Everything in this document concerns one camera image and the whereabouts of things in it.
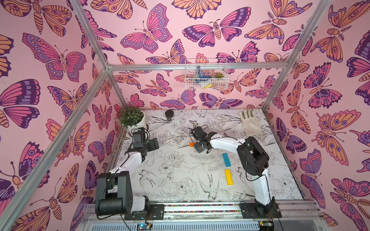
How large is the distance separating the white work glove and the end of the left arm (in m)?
0.67

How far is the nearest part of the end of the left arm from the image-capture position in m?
0.69

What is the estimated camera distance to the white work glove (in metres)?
1.08
